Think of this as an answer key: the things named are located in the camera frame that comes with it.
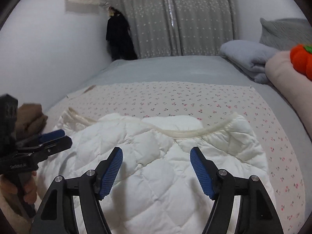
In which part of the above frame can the white quilted hooded jacket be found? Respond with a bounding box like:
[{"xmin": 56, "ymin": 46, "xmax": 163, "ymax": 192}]
[{"xmin": 36, "ymin": 107, "xmax": 277, "ymax": 234}]

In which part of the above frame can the grey folded blanket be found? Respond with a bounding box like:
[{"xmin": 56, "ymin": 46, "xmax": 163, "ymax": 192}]
[{"xmin": 219, "ymin": 40, "xmax": 281, "ymax": 83}]

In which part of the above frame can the grey patterned curtain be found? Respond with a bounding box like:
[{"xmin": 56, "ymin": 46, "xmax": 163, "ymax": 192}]
[{"xmin": 106, "ymin": 0, "xmax": 240, "ymax": 57}]

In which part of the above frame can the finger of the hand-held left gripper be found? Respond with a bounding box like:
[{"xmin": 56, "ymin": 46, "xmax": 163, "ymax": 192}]
[
  {"xmin": 16, "ymin": 136, "xmax": 73, "ymax": 162},
  {"xmin": 16, "ymin": 129, "xmax": 66, "ymax": 148}
]

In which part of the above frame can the person's left hand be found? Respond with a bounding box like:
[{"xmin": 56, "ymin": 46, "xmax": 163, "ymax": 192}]
[{"xmin": 0, "ymin": 171, "xmax": 37, "ymax": 205}]

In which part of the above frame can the grey bed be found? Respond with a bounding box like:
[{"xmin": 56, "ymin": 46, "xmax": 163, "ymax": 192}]
[{"xmin": 45, "ymin": 55, "xmax": 312, "ymax": 225}]

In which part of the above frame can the person's left forearm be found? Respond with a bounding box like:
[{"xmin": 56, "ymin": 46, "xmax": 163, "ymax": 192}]
[{"xmin": 0, "ymin": 190, "xmax": 35, "ymax": 234}]

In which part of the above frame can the brown cloth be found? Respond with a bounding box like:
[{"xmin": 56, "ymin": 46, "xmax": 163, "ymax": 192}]
[{"xmin": 15, "ymin": 104, "xmax": 48, "ymax": 142}]

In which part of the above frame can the black hanging garment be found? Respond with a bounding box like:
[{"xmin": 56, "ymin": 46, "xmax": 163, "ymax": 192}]
[{"xmin": 105, "ymin": 6, "xmax": 138, "ymax": 61}]

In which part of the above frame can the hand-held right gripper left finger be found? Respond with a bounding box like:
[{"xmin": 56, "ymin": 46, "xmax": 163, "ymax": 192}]
[{"xmin": 30, "ymin": 147, "xmax": 123, "ymax": 234}]

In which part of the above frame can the orange pumpkin plush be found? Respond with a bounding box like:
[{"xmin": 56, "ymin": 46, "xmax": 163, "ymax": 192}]
[{"xmin": 290, "ymin": 44, "xmax": 312, "ymax": 81}]

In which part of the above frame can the grey quilted pillow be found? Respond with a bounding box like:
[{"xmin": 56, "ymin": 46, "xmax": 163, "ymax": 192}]
[{"xmin": 259, "ymin": 18, "xmax": 312, "ymax": 51}]

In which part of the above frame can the floral print blanket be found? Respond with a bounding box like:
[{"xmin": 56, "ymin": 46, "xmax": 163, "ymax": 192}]
[{"xmin": 46, "ymin": 81, "xmax": 306, "ymax": 234}]

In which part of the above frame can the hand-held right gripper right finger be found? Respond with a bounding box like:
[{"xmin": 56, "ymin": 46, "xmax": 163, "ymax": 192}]
[{"xmin": 190, "ymin": 147, "xmax": 284, "ymax": 234}]

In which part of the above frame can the pink pillow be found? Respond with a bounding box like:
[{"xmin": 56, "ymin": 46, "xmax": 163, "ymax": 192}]
[{"xmin": 265, "ymin": 51, "xmax": 312, "ymax": 127}]

